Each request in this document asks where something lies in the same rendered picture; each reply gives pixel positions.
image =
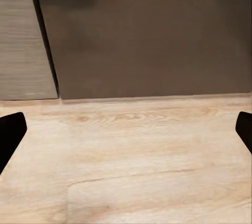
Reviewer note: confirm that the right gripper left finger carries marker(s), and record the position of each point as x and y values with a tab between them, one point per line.
13	128

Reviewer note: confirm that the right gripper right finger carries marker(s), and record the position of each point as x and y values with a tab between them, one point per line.
244	128

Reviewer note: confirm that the dishwasher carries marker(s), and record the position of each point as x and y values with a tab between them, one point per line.
26	66

